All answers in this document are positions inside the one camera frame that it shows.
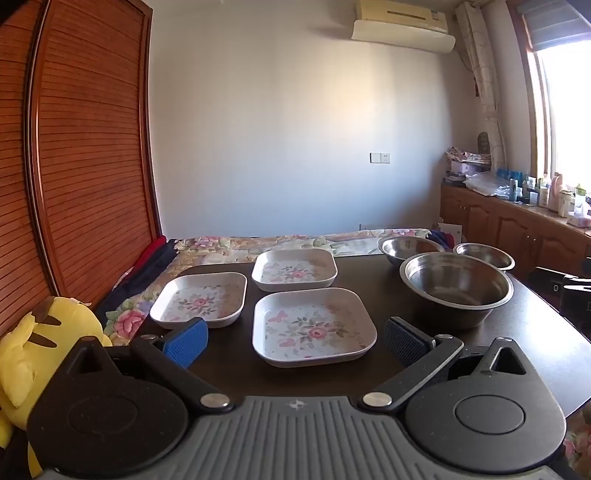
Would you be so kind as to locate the medium steel bowl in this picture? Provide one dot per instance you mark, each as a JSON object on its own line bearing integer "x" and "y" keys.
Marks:
{"x": 408, "y": 248}

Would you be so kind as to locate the white air conditioner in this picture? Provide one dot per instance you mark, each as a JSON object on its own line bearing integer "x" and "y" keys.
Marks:
{"x": 401, "y": 27}

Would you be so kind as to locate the window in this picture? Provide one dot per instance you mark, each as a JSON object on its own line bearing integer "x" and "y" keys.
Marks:
{"x": 568, "y": 115}

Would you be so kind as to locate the white wall socket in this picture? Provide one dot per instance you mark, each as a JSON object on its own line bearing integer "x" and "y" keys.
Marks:
{"x": 379, "y": 158}

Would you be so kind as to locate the stack of papers and cloths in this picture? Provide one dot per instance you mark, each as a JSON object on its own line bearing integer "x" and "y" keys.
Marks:
{"x": 466, "y": 161}

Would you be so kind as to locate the floral bed cover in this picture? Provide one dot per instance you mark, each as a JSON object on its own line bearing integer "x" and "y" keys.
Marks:
{"x": 138, "y": 272}

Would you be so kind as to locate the large steel bowl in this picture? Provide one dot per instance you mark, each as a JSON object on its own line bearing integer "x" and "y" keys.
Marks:
{"x": 455, "y": 286}

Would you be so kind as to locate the small steel bowl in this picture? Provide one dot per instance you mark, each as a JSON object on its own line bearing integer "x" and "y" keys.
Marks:
{"x": 485, "y": 256}

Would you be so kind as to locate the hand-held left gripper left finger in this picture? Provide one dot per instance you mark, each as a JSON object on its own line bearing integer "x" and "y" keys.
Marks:
{"x": 184, "y": 344}

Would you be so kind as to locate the row of toiletry bottles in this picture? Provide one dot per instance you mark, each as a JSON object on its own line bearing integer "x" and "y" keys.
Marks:
{"x": 545, "y": 189}

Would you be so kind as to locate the large floral square plate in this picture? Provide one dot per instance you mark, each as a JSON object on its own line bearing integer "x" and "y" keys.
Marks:
{"x": 314, "y": 330}

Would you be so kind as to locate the louvred wooden wardrobe door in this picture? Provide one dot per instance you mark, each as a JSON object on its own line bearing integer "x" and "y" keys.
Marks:
{"x": 14, "y": 184}
{"x": 92, "y": 138}

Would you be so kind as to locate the yellow plush toy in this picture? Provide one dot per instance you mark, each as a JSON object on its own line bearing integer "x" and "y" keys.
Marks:
{"x": 27, "y": 364}

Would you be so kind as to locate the white cardboard box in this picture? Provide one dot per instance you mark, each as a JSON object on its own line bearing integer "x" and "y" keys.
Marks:
{"x": 450, "y": 232}

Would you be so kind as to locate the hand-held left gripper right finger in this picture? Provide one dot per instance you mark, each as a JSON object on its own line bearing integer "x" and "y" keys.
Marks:
{"x": 406, "y": 341}

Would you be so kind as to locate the floral bedsheet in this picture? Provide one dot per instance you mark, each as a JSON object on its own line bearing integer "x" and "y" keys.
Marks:
{"x": 221, "y": 244}

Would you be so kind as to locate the patterned cream curtain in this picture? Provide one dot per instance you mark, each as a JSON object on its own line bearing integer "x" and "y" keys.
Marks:
{"x": 485, "y": 83}

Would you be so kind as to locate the wooden cabinet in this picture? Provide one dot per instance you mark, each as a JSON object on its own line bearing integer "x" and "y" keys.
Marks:
{"x": 508, "y": 230}

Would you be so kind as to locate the clear plastic bag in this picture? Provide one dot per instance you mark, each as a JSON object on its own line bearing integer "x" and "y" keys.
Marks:
{"x": 485, "y": 182}

